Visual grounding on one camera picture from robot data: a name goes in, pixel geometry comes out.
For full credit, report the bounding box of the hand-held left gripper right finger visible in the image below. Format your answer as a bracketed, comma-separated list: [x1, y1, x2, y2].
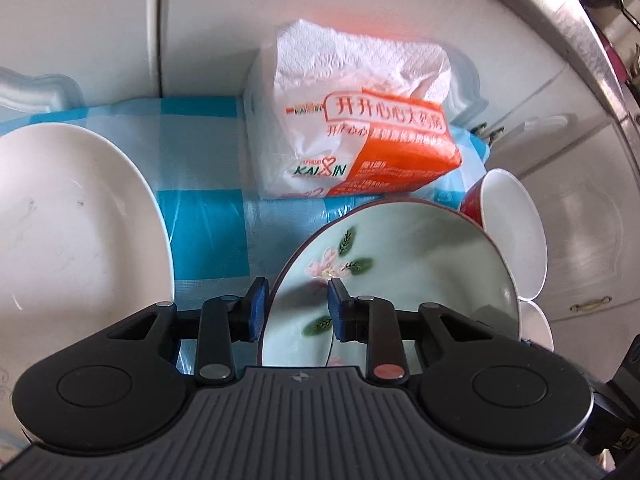
[326, 277, 497, 386]

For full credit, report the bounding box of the red bowl with white inside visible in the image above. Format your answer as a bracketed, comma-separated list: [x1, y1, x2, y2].
[460, 167, 548, 301]

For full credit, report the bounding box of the green floral plate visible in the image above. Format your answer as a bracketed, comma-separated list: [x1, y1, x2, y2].
[257, 199, 522, 368]

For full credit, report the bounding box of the white plate with grey print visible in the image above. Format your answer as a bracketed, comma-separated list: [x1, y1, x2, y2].
[0, 124, 176, 411]

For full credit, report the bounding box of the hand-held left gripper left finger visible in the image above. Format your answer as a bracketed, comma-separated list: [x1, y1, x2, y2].
[106, 276, 271, 387]

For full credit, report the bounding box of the plain white bowl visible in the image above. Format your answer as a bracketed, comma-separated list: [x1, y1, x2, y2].
[517, 299, 555, 353]

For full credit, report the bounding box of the orange and white tissue pack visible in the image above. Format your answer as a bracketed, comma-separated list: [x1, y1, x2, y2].
[244, 19, 463, 200]

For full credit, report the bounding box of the blue checked tablecloth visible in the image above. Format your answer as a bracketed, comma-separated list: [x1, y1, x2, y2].
[0, 96, 491, 376]

